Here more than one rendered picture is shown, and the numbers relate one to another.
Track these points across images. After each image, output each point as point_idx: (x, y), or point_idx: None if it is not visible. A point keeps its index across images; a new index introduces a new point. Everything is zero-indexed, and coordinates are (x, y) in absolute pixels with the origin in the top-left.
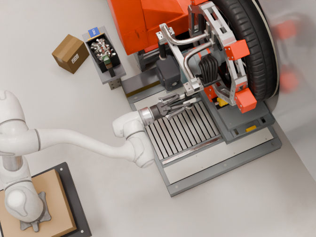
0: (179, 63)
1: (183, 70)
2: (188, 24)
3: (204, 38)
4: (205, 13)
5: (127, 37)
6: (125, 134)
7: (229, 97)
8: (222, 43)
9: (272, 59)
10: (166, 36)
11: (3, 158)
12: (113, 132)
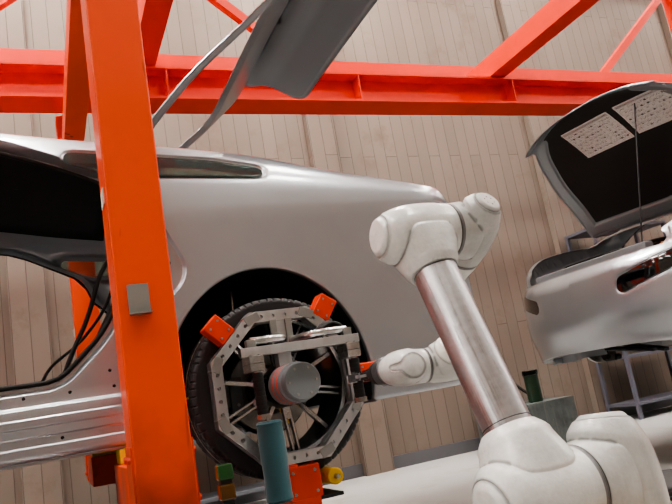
0: (313, 343)
1: (326, 342)
2: (217, 408)
3: (226, 452)
4: (261, 311)
5: (194, 445)
6: (423, 354)
7: (349, 405)
8: (309, 308)
9: None
10: (265, 345)
11: (501, 360)
12: (419, 363)
